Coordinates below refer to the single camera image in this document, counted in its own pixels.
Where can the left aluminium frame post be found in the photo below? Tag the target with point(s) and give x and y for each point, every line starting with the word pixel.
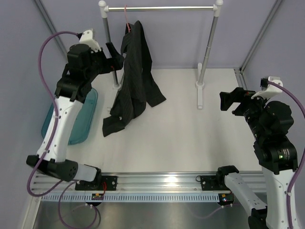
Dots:
pixel 50 26

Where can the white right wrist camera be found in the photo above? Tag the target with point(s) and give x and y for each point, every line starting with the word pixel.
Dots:
pixel 269 88

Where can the black pinstriped shirt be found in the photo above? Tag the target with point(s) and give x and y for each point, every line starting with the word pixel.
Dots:
pixel 139 88

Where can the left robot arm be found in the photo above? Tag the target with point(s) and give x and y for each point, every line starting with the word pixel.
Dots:
pixel 83 66

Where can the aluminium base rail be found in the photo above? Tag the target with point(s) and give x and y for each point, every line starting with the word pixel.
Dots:
pixel 188 182

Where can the teal plastic tray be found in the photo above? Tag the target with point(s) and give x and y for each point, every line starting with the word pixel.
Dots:
pixel 83 121

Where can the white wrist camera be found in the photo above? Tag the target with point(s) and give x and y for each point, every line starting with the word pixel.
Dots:
pixel 269 88
pixel 87 37

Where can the pink wire hanger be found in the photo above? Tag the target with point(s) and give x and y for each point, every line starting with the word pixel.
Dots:
pixel 126 18

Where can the aluminium frame post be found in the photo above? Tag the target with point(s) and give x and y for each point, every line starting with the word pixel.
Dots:
pixel 239 71
pixel 50 26

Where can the white slotted cable duct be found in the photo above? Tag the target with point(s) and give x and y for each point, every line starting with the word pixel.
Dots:
pixel 133 197

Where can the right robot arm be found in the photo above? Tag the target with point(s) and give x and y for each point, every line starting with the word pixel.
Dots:
pixel 269 123

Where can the right aluminium frame post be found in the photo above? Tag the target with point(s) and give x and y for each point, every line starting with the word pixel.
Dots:
pixel 239 71

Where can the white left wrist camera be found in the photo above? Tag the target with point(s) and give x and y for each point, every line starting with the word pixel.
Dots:
pixel 87 37

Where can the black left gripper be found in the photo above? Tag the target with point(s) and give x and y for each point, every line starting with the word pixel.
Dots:
pixel 110 64

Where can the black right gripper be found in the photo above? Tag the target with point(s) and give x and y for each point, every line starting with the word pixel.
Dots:
pixel 244 97

